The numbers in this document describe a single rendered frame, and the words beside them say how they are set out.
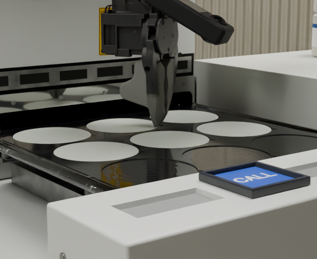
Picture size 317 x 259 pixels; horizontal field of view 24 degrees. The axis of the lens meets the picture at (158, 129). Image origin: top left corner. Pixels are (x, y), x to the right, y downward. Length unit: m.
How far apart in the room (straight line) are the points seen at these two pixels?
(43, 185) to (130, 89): 0.17
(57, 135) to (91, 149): 0.09
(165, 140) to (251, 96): 0.23
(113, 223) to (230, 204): 0.08
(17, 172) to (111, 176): 0.28
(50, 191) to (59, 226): 0.48
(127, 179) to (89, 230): 0.32
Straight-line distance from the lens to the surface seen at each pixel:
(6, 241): 0.83
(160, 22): 0.95
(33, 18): 1.06
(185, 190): 0.51
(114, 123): 1.04
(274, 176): 0.54
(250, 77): 1.12
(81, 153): 0.87
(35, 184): 0.99
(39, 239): 0.83
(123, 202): 0.49
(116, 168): 0.80
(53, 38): 1.08
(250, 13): 3.66
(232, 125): 1.03
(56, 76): 1.08
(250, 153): 0.87
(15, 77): 1.05
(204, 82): 1.21
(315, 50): 1.29
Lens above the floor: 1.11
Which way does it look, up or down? 12 degrees down
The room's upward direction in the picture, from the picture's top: straight up
